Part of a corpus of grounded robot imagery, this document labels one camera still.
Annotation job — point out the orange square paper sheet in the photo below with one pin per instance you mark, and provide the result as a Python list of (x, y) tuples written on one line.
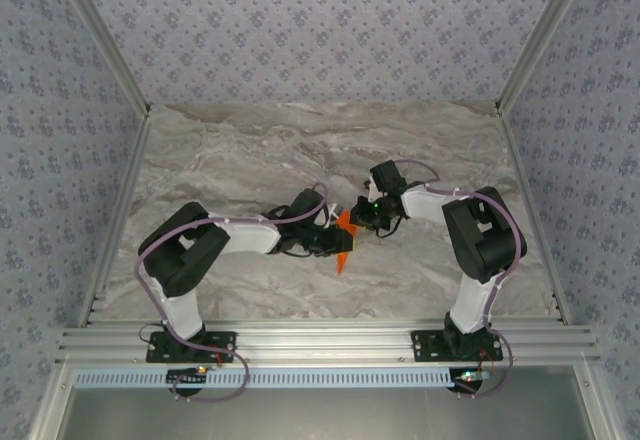
[(343, 262)]

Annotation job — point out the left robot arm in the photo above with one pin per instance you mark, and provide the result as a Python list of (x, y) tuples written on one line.
[(180, 250)]

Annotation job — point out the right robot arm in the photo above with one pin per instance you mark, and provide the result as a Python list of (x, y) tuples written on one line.
[(480, 240)]

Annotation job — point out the grey metal sheet panel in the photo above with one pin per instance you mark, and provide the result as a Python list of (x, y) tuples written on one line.
[(325, 417)]

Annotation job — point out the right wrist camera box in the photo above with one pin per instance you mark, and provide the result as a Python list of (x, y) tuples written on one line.
[(387, 177)]

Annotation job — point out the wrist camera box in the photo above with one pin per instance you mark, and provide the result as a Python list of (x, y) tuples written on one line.
[(387, 177), (307, 205)]

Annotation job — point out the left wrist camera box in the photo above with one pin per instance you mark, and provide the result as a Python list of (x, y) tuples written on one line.
[(307, 205)]

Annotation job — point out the long aluminium base rail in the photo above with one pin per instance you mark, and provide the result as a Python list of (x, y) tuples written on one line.
[(325, 342)]

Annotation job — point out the aluminium table side rail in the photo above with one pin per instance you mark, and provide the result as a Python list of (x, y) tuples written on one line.
[(529, 210), (120, 210)]

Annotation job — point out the aluminium frame post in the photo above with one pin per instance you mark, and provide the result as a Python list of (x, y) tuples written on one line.
[(541, 35), (104, 35)]

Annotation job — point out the short aluminium frame rail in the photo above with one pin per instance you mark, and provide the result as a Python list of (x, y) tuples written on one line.
[(50, 405), (595, 405)]

